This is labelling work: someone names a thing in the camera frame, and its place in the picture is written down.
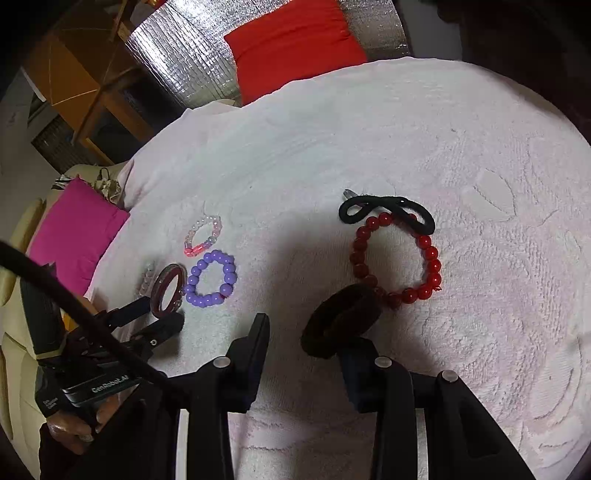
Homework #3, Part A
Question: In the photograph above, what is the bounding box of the dark red bangle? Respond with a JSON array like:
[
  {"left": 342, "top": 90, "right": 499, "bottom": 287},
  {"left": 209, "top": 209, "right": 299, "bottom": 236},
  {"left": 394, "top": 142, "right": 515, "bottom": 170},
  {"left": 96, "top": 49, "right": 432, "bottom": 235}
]
[{"left": 150, "top": 263, "right": 187, "bottom": 319}]

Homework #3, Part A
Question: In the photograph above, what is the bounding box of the black velvet scrunchie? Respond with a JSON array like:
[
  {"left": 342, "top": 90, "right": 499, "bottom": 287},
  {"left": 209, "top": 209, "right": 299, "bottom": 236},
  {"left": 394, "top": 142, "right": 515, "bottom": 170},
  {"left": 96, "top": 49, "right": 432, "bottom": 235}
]
[{"left": 301, "top": 284, "right": 382, "bottom": 359}]

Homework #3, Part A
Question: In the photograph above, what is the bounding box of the red bead bracelet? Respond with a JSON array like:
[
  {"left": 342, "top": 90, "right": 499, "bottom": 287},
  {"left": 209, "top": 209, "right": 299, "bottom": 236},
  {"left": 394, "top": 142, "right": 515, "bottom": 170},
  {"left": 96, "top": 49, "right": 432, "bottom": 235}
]
[{"left": 348, "top": 211, "right": 443, "bottom": 309}]

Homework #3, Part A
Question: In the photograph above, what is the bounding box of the black hair tie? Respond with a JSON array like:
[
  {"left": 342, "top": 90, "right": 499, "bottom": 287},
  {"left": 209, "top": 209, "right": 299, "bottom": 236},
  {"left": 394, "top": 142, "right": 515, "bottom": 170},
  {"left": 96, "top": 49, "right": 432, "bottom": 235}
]
[{"left": 337, "top": 194, "right": 437, "bottom": 237}]

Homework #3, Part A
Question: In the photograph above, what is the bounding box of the person left hand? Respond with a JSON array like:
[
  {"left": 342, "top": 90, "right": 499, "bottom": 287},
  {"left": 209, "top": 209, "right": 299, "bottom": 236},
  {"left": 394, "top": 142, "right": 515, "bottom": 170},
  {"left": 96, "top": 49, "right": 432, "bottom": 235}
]
[{"left": 46, "top": 395, "right": 120, "bottom": 455}]

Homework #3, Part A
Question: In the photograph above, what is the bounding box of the cream leather sofa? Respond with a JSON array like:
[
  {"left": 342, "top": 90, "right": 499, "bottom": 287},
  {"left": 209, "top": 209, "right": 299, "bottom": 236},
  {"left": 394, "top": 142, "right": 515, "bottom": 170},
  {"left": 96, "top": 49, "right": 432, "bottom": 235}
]
[{"left": 1, "top": 165, "right": 107, "bottom": 472}]

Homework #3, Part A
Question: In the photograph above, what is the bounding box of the magenta pillow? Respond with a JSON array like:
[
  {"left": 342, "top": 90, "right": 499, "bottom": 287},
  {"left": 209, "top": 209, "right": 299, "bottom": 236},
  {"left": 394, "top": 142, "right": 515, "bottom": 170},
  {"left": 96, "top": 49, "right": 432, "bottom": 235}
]
[{"left": 29, "top": 177, "right": 129, "bottom": 295}]

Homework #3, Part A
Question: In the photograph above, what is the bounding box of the patterned cloth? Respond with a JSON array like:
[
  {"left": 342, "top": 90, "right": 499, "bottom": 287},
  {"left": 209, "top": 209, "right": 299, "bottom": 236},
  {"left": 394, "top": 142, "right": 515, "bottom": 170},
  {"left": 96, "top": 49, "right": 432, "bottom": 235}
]
[{"left": 92, "top": 167, "right": 122, "bottom": 205}]

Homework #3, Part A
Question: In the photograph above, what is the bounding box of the pink white bed blanket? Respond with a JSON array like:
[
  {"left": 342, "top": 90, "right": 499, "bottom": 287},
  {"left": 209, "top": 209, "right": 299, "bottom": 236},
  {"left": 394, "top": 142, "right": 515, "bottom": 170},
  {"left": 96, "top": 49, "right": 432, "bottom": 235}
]
[{"left": 88, "top": 59, "right": 590, "bottom": 479}]

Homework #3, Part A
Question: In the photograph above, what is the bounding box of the silver foil insulation sheet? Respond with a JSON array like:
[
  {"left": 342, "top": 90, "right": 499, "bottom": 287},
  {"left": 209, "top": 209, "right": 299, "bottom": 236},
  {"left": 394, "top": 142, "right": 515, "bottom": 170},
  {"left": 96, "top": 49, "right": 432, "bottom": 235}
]
[{"left": 125, "top": 0, "right": 411, "bottom": 108}]

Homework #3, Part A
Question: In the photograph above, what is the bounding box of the red pillow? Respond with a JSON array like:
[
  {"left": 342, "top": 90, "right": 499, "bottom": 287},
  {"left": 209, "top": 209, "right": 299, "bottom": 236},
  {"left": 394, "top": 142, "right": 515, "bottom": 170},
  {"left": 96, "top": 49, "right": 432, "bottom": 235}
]
[{"left": 224, "top": 0, "right": 368, "bottom": 105}]

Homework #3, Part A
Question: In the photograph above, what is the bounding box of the purple bead bracelet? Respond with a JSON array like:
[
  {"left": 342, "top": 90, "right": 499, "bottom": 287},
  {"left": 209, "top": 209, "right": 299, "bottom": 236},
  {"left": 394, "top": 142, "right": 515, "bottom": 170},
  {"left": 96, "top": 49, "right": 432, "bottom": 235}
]
[{"left": 183, "top": 249, "right": 240, "bottom": 309}]

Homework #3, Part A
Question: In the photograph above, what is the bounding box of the black cable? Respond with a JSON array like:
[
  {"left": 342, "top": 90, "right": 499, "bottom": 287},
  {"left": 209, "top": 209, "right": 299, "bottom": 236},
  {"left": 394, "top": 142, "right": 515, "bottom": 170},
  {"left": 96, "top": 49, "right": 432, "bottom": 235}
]
[{"left": 0, "top": 239, "right": 167, "bottom": 384}]

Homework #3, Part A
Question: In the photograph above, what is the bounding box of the clear pink bead bracelet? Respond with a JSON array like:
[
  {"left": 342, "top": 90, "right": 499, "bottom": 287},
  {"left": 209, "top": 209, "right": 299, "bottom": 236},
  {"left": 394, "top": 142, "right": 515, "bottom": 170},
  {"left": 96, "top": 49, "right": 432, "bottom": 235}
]
[{"left": 183, "top": 214, "right": 223, "bottom": 258}]

